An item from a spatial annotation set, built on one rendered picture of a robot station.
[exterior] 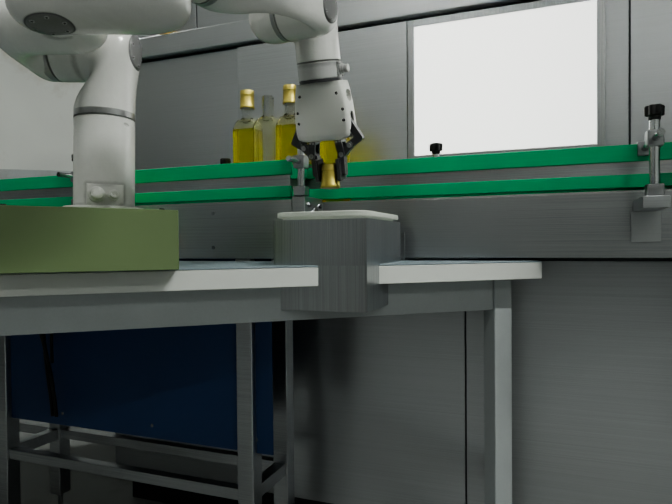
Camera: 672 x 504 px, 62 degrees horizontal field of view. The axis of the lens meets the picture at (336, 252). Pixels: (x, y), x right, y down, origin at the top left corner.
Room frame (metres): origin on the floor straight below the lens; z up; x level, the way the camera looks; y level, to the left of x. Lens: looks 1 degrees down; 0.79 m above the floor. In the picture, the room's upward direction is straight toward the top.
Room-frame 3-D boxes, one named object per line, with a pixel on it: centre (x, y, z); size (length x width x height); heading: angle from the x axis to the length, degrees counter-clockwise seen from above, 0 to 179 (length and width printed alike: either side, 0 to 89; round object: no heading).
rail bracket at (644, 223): (0.94, -0.54, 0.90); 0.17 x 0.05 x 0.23; 159
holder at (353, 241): (1.06, -0.02, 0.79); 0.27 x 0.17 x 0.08; 159
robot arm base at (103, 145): (0.91, 0.38, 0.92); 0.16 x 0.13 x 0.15; 24
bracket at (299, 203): (1.19, 0.06, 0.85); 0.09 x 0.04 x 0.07; 159
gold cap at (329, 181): (1.00, 0.01, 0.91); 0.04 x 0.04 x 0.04
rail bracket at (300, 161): (1.17, 0.06, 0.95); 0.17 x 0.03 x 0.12; 159
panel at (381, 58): (1.36, -0.16, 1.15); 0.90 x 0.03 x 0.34; 69
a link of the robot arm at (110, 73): (0.92, 0.39, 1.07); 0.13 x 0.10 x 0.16; 90
